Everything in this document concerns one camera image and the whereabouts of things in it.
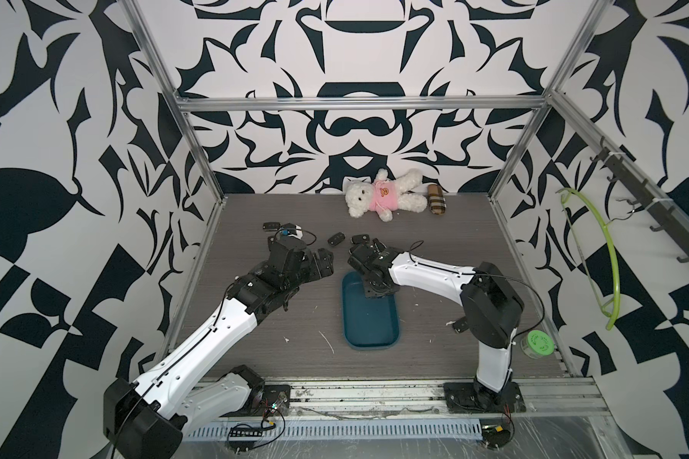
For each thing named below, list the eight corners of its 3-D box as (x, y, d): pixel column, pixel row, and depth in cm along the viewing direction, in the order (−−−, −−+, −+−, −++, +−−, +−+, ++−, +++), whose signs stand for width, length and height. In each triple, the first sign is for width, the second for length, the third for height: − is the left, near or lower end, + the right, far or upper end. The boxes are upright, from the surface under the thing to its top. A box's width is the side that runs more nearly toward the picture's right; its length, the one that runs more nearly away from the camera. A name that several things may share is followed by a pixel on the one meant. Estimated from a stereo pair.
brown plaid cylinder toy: (429, 218, 117) (432, 210, 113) (423, 190, 127) (425, 182, 124) (445, 218, 117) (449, 210, 113) (437, 190, 127) (440, 182, 124)
